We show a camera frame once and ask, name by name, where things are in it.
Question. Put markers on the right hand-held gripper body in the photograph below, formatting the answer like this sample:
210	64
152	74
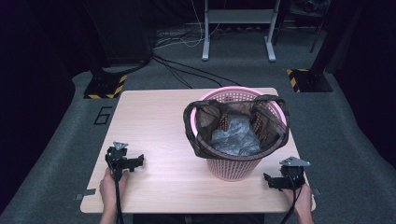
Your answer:
292	174

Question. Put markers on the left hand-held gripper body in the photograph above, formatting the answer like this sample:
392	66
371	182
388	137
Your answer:
115	157

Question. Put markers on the pink plastic mesh basket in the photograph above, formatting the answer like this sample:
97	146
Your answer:
233	168

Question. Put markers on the brown plastic trash bag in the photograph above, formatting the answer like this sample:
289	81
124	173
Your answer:
202	146

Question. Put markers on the person's right hand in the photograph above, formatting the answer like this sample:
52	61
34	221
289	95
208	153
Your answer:
303	199

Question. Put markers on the person's left hand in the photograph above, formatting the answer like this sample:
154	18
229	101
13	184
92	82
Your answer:
109	189

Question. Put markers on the grey tape strip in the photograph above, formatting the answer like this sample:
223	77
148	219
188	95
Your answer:
84	193
316	191

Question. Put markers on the grey crumpled plastic wrap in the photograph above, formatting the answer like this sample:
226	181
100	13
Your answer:
235	138

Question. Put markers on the white metal stand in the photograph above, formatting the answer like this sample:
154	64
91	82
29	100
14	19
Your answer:
238	18

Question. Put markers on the black yellow striped base plate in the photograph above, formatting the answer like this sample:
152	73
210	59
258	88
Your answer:
308	81
106	87

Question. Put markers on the black upright post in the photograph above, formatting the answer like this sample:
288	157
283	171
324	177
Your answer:
327	37
96	46

